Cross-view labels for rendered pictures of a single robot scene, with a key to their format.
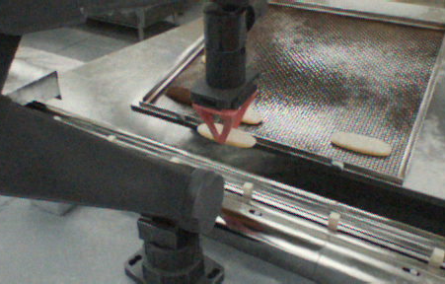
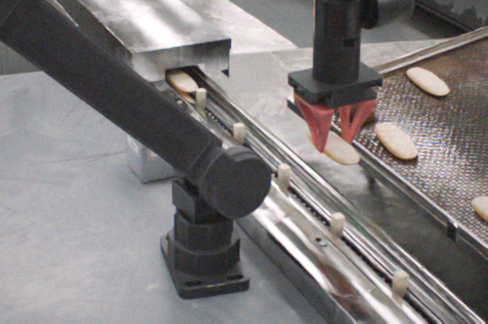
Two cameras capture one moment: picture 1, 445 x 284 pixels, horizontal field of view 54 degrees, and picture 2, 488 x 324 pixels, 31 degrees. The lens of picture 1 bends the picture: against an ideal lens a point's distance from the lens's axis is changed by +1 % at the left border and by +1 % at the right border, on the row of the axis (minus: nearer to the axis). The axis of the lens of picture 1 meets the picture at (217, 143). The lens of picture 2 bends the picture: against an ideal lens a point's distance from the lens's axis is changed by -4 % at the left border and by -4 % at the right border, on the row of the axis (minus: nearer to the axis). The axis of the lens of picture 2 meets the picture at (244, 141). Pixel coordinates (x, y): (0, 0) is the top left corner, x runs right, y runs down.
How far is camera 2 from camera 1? 59 cm
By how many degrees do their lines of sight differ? 30
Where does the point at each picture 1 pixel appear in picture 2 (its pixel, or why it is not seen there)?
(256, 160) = (397, 211)
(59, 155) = (64, 45)
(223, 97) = (313, 88)
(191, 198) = (207, 161)
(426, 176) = not seen: outside the picture
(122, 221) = not seen: hidden behind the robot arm
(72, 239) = (138, 204)
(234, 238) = (281, 258)
